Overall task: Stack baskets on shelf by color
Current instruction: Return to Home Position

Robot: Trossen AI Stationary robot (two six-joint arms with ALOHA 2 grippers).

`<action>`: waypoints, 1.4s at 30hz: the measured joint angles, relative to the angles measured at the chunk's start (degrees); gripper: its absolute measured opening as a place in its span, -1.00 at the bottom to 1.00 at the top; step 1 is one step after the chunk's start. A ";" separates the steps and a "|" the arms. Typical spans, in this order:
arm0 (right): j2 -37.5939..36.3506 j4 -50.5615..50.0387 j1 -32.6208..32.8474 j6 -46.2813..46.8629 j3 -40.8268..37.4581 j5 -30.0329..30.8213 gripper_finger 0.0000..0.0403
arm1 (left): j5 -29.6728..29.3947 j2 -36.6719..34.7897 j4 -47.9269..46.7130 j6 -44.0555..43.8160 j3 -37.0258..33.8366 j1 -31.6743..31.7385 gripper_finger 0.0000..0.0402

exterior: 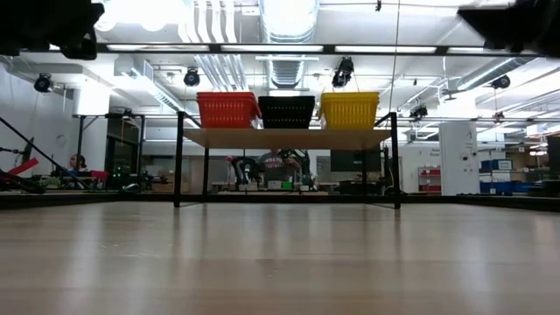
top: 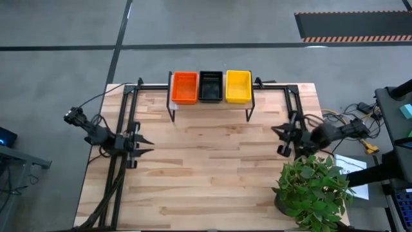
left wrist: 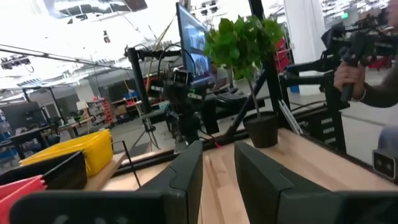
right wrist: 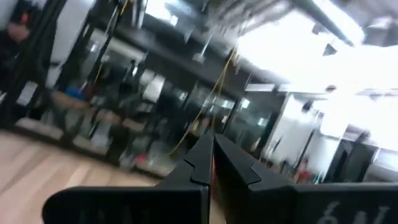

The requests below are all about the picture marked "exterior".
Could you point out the yellow plastic basket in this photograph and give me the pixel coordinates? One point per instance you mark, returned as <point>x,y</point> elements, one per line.
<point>349,117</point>
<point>349,94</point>
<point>349,100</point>

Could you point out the black plastic basket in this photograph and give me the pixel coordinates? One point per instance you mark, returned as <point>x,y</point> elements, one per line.
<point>286,101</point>
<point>286,97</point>
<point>286,116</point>

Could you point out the background black robot arm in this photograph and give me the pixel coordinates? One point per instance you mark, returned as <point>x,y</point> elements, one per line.
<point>302,164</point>
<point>245,168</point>

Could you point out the wooden shelf with black legs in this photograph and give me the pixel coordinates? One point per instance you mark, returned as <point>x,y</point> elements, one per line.
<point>284,139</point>

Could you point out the person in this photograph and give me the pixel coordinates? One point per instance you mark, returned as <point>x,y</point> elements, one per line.
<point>277,168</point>
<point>78,163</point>

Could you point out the red bar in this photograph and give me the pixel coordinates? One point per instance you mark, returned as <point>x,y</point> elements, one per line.
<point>24,166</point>

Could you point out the metal rack with blue bins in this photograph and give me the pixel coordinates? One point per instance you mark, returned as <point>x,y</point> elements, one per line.
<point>503,175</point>

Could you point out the black metal rack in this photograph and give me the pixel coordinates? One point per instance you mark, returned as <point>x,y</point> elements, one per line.
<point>124,153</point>

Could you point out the black monitor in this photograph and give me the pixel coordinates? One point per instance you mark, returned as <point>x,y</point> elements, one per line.
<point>355,159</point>

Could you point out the black standing desk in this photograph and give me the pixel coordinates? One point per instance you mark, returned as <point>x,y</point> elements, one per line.
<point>363,186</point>

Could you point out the black aluminium rig frame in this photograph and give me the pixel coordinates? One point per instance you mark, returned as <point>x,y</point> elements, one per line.
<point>503,202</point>

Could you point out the large spiral ventilation duct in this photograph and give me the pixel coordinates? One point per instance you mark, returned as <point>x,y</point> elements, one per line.
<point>289,26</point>

